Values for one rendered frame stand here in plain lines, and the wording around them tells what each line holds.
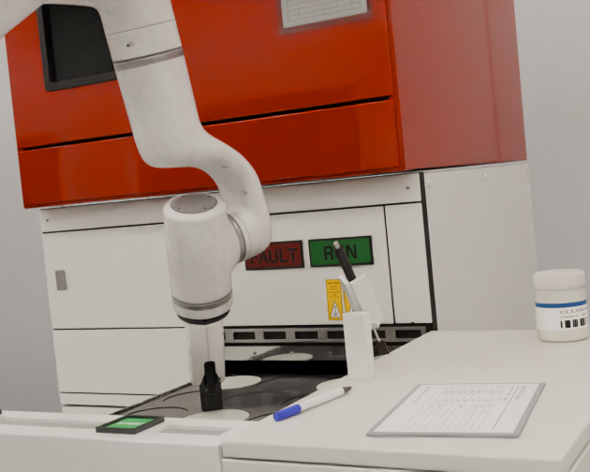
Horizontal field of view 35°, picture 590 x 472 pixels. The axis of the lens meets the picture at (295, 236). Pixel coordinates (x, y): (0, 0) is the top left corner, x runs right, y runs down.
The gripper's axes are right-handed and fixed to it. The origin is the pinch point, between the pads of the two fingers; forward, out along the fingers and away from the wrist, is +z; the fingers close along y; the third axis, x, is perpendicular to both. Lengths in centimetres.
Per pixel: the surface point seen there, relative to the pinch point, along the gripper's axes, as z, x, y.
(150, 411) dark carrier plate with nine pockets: 4.1, -9.2, -3.4
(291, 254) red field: -6.8, 16.8, -27.9
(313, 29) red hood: -44, 22, -34
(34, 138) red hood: -19, -28, -63
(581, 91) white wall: 10, 122, -138
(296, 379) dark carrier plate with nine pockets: 8.2, 14.6, -12.3
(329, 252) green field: -8.5, 22.6, -24.0
